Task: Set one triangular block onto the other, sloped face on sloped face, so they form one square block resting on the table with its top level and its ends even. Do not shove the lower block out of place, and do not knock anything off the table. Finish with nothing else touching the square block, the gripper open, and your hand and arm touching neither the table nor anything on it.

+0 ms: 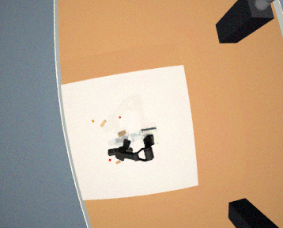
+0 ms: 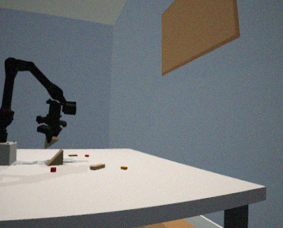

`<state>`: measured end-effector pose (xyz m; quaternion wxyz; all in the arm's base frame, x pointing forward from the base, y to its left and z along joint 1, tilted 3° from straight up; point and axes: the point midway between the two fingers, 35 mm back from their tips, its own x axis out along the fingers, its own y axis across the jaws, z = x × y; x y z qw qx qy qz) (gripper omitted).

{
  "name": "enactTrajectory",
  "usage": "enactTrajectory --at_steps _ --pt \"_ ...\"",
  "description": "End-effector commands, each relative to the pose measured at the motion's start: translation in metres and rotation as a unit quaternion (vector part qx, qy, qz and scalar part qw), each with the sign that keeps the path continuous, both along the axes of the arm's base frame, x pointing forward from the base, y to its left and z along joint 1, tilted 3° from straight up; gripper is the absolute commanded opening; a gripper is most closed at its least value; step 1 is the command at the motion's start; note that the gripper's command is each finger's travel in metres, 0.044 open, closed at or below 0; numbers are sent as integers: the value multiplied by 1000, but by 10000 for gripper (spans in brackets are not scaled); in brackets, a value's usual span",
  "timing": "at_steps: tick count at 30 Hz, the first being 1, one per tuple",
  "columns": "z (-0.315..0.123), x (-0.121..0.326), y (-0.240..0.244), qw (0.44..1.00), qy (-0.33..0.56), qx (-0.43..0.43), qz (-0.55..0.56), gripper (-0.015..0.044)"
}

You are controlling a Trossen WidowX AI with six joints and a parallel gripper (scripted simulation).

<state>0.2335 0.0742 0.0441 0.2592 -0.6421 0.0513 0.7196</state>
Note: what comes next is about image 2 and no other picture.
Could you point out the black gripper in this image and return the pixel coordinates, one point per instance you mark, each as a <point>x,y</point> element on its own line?
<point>53,128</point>

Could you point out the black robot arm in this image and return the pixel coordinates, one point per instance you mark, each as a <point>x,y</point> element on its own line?
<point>12,66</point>

